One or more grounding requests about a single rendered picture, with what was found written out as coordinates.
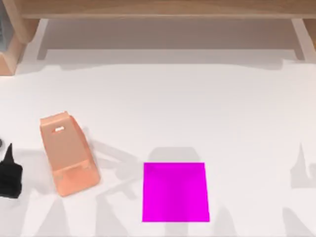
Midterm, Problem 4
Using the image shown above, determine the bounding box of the flat magenta square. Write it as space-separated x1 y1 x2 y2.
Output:
141 161 211 223

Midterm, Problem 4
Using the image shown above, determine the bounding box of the salmon phone stand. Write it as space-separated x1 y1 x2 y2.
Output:
39 111 101 198

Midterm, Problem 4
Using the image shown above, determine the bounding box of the pale wooden shelf unit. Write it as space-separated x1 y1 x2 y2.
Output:
18 0 316 61

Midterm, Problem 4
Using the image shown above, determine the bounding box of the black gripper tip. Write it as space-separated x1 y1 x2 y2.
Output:
0 143 24 199

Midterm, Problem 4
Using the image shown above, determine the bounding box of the wooden cupboard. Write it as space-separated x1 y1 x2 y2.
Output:
0 0 40 77

